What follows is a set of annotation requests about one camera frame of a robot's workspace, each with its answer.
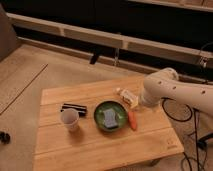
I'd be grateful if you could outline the blue sponge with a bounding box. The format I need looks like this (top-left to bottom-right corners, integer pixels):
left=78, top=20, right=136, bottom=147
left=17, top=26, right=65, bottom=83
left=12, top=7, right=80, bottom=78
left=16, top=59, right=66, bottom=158
left=103, top=109, right=118, bottom=129

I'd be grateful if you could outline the white paper cup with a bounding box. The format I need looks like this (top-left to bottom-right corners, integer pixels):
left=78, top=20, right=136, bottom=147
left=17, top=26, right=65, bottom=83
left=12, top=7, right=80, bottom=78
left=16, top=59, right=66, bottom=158
left=60, top=109, right=79, bottom=132

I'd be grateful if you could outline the green bowl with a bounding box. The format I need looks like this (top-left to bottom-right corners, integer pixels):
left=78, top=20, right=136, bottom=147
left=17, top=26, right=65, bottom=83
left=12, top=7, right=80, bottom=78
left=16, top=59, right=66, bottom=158
left=94, top=101, right=128, bottom=132

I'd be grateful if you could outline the orange pepper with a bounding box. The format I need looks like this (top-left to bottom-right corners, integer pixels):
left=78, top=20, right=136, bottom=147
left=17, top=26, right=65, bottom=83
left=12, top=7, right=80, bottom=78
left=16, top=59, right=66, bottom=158
left=128, top=111, right=137, bottom=131

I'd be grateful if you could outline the small black floor object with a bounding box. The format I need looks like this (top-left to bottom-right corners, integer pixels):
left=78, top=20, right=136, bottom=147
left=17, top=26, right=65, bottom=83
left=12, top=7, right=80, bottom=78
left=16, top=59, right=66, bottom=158
left=0, top=131, right=10, bottom=144

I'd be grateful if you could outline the black wall plug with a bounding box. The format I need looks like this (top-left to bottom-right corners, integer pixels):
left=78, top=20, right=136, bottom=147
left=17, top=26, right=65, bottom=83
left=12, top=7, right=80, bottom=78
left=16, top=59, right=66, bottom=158
left=90, top=51, right=101, bottom=65

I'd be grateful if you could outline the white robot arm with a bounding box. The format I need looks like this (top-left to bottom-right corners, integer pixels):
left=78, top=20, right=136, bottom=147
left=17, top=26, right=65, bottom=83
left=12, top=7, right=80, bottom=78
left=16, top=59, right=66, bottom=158
left=139, top=68, right=213, bottom=116

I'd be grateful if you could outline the black striped box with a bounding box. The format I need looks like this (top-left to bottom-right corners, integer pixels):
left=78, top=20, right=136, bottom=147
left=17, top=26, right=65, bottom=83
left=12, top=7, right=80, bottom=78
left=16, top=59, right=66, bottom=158
left=61, top=103, right=87, bottom=117

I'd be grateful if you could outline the black floor cable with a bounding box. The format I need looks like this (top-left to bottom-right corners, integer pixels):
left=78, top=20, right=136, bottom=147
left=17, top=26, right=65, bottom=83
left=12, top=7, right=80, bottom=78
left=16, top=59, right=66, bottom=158
left=161, top=97, right=213, bottom=171

